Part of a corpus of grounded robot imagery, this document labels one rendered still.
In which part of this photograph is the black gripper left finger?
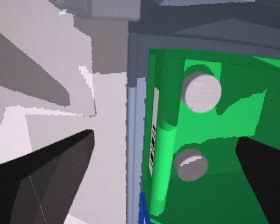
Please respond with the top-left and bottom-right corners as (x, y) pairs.
(0, 129), (95, 224)

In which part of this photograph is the blue open bin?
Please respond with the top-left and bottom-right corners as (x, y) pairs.
(139, 192), (155, 224)

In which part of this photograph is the grey metal bin shelf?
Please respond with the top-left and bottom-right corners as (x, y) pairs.
(56, 0), (280, 224)

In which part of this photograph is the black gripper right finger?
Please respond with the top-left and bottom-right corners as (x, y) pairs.
(235, 137), (280, 224)

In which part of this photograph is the green bin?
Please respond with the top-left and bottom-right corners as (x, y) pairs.
(142, 48), (280, 224)

